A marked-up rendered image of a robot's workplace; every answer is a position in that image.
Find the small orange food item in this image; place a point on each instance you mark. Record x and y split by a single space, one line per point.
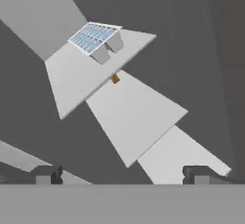
115 78

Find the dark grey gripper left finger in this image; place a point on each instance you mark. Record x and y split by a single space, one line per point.
56 172

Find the blue white ice cube tray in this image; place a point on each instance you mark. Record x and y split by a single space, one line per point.
92 36

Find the dark grey freezer compartment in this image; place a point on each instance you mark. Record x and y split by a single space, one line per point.
191 42

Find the white freezer shelf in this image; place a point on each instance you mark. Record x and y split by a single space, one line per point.
79 74
134 113
172 157
16 157

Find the white freezer back panel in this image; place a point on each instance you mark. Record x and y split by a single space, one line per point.
41 14

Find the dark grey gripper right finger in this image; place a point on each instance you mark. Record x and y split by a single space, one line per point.
189 172

